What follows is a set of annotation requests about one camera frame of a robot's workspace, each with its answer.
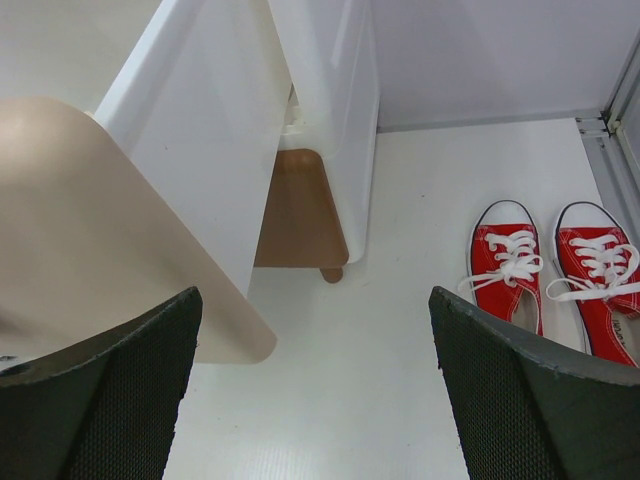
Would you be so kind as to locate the cabinet right brown foot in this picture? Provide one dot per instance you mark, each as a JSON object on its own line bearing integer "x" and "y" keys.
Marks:
{"x": 332, "y": 275}

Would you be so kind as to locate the red sneaker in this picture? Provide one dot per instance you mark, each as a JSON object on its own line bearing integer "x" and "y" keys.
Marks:
{"x": 504, "y": 266}
{"x": 598, "y": 270}

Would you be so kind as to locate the beige top drawer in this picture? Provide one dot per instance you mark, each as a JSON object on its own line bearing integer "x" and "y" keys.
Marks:
{"x": 138, "y": 140}

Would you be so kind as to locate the red sneaker left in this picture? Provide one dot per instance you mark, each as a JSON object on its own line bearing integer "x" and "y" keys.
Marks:
{"x": 504, "y": 266}

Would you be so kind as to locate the white shoe cabinet body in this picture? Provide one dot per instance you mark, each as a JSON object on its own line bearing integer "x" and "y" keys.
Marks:
{"x": 330, "y": 100}

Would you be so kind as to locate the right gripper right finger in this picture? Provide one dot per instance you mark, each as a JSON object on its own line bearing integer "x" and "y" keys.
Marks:
{"x": 526, "y": 407}

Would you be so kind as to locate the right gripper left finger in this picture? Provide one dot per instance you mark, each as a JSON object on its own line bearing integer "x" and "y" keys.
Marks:
{"x": 106, "y": 407}

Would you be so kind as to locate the right aluminium frame post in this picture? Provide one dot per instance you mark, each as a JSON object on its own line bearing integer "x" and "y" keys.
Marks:
{"x": 605, "y": 137}

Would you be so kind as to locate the brown bottom drawer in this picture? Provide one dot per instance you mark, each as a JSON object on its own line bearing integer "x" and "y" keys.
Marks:
{"x": 301, "y": 226}

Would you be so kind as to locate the red sneaker right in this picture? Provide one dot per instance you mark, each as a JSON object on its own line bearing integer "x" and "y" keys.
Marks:
{"x": 598, "y": 270}

